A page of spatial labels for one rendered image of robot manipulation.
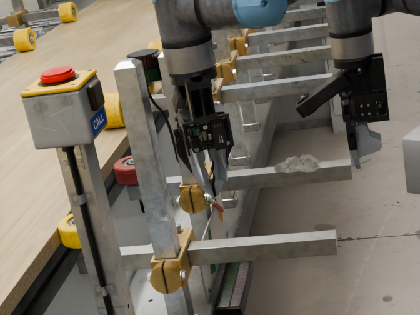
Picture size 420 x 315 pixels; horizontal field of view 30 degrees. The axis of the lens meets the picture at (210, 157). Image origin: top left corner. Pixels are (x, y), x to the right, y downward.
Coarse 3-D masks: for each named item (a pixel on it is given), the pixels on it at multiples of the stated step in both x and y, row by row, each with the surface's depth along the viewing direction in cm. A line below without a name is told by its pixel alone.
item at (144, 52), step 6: (132, 54) 140; (138, 54) 139; (144, 54) 138; (150, 54) 138; (156, 66) 139; (162, 84) 140; (162, 90) 140; (150, 96) 143; (162, 114) 144; (168, 126) 144; (174, 144) 145; (174, 150) 146
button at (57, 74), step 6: (66, 66) 90; (42, 72) 89; (48, 72) 89; (54, 72) 88; (60, 72) 88; (66, 72) 88; (72, 72) 88; (42, 78) 88; (48, 78) 87; (54, 78) 87; (60, 78) 87; (66, 78) 88
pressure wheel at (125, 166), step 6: (120, 162) 153; (126, 162) 154; (132, 162) 152; (114, 168) 152; (120, 168) 151; (126, 168) 150; (132, 168) 150; (120, 174) 151; (126, 174) 150; (132, 174) 150; (120, 180) 152; (126, 180) 150; (132, 180) 150
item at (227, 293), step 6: (234, 264) 150; (234, 270) 148; (228, 276) 146; (234, 276) 146; (228, 282) 144; (234, 282) 144; (228, 288) 142; (222, 294) 140; (228, 294) 140; (222, 300) 138; (228, 300) 138; (222, 306) 137; (228, 306) 136
